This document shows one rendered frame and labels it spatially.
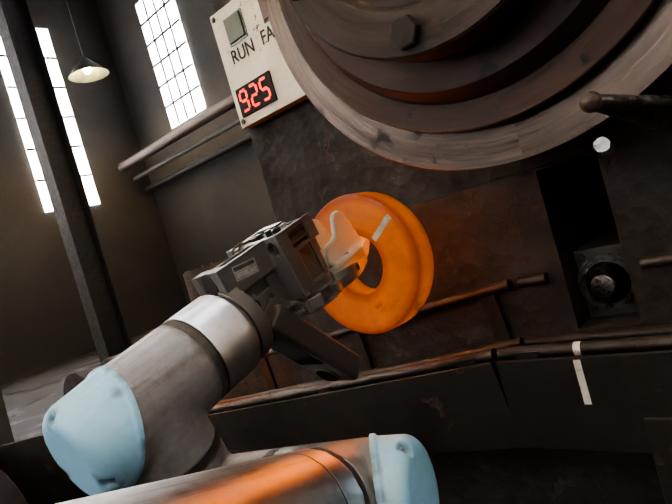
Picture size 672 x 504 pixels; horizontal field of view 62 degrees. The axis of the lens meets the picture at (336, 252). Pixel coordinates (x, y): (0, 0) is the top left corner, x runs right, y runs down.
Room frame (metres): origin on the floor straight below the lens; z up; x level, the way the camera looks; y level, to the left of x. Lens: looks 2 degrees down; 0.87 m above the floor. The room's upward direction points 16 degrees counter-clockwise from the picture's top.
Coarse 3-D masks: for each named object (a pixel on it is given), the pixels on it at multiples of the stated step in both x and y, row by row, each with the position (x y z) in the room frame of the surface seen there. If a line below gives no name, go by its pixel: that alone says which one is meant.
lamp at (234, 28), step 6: (228, 18) 0.86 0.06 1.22; (234, 18) 0.85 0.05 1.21; (240, 18) 0.84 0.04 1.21; (228, 24) 0.86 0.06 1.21; (234, 24) 0.85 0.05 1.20; (240, 24) 0.84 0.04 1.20; (228, 30) 0.86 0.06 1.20; (234, 30) 0.85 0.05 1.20; (240, 30) 0.85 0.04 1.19; (228, 36) 0.86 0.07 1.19; (234, 36) 0.86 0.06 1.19; (240, 36) 0.85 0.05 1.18
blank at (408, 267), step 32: (352, 224) 0.60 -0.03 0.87; (384, 224) 0.58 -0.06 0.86; (416, 224) 0.58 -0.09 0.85; (384, 256) 0.58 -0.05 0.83; (416, 256) 0.56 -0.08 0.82; (352, 288) 0.63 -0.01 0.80; (384, 288) 0.59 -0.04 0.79; (416, 288) 0.56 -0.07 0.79; (352, 320) 0.62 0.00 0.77; (384, 320) 0.59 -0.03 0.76
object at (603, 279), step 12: (600, 264) 0.57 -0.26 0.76; (612, 264) 0.57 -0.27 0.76; (588, 276) 0.58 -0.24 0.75; (600, 276) 0.56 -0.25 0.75; (612, 276) 0.56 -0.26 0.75; (624, 276) 0.56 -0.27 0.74; (588, 288) 0.58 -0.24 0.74; (600, 288) 0.56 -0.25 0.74; (612, 288) 0.56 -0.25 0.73; (624, 288) 0.56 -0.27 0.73; (600, 300) 0.58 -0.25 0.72; (612, 300) 0.57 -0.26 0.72
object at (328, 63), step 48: (576, 0) 0.40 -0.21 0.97; (624, 0) 0.40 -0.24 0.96; (480, 48) 0.45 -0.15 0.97; (528, 48) 0.43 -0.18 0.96; (576, 48) 0.42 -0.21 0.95; (336, 96) 0.57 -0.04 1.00; (384, 96) 0.54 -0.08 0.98; (432, 96) 0.49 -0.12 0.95; (480, 96) 0.48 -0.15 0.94; (528, 96) 0.45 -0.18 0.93
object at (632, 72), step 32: (288, 32) 0.62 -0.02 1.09; (640, 32) 0.41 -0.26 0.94; (288, 64) 0.63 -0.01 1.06; (608, 64) 0.43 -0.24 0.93; (640, 64) 0.41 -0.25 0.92; (320, 96) 0.61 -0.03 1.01; (576, 96) 0.44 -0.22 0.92; (352, 128) 0.59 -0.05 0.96; (384, 128) 0.56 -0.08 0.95; (512, 128) 0.48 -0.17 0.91; (544, 128) 0.46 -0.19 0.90; (576, 128) 0.45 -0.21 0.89; (416, 160) 0.55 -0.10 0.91; (448, 160) 0.53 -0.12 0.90; (480, 160) 0.51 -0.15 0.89; (512, 160) 0.49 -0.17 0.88
